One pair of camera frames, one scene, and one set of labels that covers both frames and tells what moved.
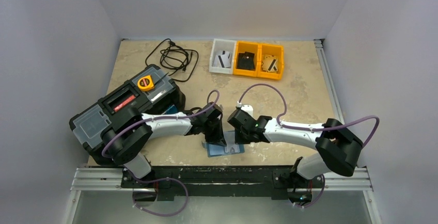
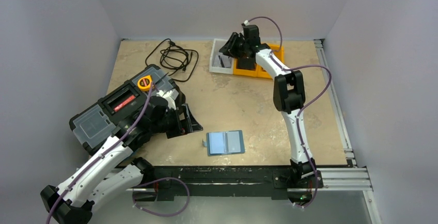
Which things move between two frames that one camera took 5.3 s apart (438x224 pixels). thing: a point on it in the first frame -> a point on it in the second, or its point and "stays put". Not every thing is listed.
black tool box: x=153 y=91 stays put
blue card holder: x=215 y=149 stays put
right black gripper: x=240 y=130 -> x=237 y=45
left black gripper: x=218 y=137 -> x=190 y=124
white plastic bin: x=218 y=46 stays put
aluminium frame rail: x=329 y=80 stays put
